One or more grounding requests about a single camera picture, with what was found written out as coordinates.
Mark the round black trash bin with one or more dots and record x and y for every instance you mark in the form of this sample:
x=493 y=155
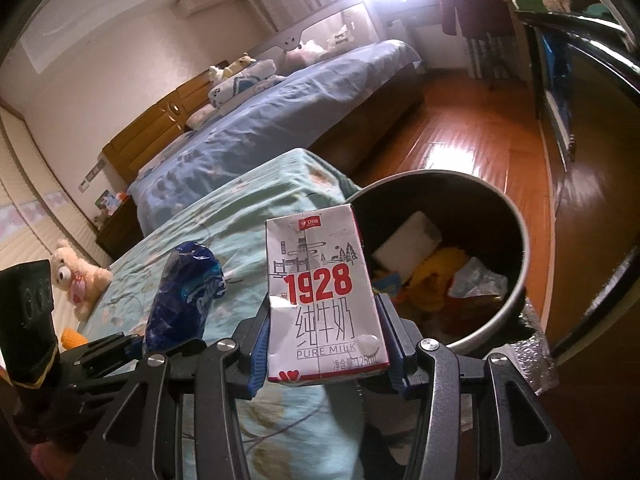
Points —
x=472 y=215

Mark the white bed guard rail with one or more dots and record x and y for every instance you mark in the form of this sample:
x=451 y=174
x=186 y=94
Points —
x=337 y=28

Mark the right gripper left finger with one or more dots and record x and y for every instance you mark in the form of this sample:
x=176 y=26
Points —
x=140 y=434

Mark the blue white pillow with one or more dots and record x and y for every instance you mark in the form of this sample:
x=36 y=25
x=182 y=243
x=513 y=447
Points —
x=260 y=73

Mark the cream teddy bear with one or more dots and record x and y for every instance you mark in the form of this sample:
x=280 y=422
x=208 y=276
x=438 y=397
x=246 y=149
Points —
x=83 y=282

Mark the small plush toys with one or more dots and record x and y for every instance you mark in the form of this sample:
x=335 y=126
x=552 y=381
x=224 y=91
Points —
x=216 y=74

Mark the dark red hanging coat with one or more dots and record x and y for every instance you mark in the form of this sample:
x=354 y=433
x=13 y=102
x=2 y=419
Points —
x=476 y=19

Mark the orange yellow knitted item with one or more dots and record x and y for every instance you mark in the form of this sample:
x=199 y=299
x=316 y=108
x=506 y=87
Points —
x=71 y=339

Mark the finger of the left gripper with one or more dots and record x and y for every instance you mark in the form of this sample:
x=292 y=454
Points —
x=103 y=356

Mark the wooden headboard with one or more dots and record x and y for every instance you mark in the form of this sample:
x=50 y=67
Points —
x=156 y=128

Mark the blue plastic bag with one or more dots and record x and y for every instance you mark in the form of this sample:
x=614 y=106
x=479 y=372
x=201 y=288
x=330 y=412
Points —
x=191 y=281

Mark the dark wooden nightstand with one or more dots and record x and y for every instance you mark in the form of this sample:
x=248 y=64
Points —
x=121 y=231

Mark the white milk carton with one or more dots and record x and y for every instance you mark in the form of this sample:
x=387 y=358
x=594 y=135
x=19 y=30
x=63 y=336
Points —
x=324 y=324

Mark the teal floral bed cover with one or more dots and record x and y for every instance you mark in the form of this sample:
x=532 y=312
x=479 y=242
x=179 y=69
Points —
x=310 y=432

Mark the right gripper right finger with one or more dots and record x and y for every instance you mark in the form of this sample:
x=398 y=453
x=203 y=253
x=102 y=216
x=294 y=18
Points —
x=514 y=437

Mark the white foam block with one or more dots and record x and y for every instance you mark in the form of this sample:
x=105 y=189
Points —
x=412 y=243

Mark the left hand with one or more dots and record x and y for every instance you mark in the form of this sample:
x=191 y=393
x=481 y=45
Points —
x=51 y=461

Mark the blue quilt bed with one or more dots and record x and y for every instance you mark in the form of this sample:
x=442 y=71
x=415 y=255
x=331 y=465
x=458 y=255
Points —
x=293 y=113

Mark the framed photo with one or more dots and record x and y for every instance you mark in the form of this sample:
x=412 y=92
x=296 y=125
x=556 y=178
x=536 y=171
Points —
x=108 y=203

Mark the black glass tv cabinet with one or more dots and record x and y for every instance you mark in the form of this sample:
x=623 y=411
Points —
x=586 y=83

